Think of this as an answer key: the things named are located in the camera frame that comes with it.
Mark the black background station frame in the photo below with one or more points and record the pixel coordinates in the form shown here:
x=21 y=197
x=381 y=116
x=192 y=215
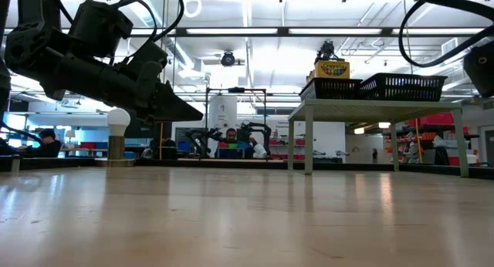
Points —
x=235 y=90

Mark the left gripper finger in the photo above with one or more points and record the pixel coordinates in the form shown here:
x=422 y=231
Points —
x=177 y=118
x=173 y=103

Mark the black overhead camera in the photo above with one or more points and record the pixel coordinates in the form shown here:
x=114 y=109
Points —
x=227 y=59

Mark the lamp with white globe bulb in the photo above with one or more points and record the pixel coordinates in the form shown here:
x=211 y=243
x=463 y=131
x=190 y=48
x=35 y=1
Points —
x=118 y=120

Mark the red storage bins rack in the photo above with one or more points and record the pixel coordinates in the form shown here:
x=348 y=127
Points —
x=432 y=119

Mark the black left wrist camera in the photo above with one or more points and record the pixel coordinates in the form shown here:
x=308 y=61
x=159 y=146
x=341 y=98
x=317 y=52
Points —
x=148 y=58

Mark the black background robot arm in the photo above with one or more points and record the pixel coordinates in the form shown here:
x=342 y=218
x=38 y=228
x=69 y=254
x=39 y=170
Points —
x=202 y=137
x=258 y=128

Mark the overhead bar with light strips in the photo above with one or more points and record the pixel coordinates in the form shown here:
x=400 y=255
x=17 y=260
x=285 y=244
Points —
x=283 y=31

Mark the black ceiling-hung device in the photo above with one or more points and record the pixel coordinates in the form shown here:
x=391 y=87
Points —
x=326 y=51

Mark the white partition board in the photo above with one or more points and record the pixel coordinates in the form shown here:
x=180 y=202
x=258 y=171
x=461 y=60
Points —
x=328 y=139

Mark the person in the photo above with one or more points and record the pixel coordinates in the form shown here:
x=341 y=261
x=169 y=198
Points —
x=374 y=155
x=48 y=143
x=231 y=135

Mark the pale green metal riser shelf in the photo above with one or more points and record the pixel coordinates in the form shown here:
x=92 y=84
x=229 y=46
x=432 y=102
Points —
x=370 y=105

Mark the white pillar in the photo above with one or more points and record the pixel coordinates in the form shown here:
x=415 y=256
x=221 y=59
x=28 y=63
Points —
x=223 y=112

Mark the Crayola box with blue print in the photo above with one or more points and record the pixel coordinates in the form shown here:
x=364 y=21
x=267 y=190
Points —
x=332 y=69

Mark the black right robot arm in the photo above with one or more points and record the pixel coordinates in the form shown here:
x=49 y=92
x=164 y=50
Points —
x=480 y=70

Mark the black plastic mesh basket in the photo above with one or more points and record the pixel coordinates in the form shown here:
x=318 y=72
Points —
x=332 y=91
x=424 y=89

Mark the black monitor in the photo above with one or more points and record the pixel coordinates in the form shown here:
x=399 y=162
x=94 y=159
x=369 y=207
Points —
x=141 y=130

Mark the white ceiling air vent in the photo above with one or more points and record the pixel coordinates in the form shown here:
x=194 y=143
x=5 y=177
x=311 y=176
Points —
x=447 y=45

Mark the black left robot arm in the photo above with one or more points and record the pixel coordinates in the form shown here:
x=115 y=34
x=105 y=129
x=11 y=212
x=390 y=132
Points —
x=31 y=47

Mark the small white desk lamp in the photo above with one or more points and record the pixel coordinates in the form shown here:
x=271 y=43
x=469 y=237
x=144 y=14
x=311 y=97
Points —
x=70 y=133

